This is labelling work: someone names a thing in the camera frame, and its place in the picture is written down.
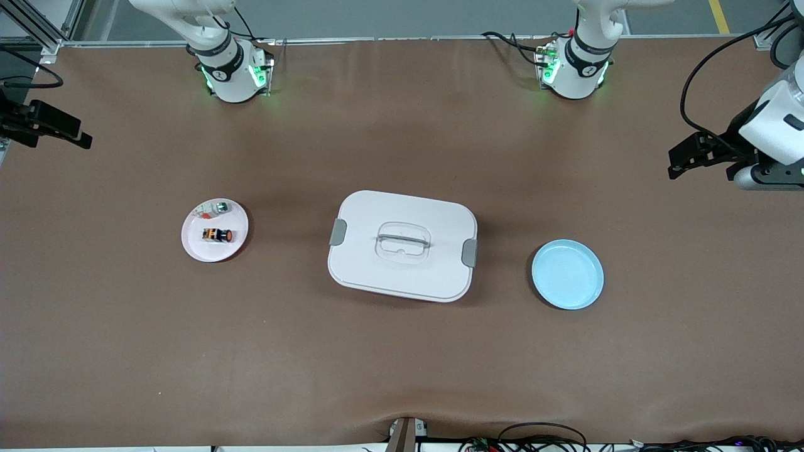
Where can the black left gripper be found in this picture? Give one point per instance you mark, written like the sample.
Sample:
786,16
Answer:
732,137

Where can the orange push-button switch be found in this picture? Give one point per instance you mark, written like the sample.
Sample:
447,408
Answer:
217,235

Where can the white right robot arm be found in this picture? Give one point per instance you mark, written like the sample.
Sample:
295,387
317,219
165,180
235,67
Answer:
229,75

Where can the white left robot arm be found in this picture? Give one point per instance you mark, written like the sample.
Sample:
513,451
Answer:
581,69

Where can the light blue round plate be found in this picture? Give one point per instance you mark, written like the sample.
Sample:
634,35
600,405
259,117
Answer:
568,274

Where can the pink round plate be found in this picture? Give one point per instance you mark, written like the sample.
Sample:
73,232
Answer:
215,248

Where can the white lidded storage box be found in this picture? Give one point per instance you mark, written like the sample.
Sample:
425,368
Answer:
402,245

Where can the brown table mat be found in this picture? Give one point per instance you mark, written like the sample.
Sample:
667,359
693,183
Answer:
402,351

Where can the aluminium frame post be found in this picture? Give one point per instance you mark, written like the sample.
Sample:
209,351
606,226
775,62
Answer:
769,34
38,28

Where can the white switch with green button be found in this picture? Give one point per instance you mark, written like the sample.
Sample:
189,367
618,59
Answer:
215,208

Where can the aluminium frame rail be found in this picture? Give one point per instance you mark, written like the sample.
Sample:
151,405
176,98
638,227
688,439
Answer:
408,39

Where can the brown mounting post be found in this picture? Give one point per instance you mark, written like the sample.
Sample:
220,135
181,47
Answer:
402,436

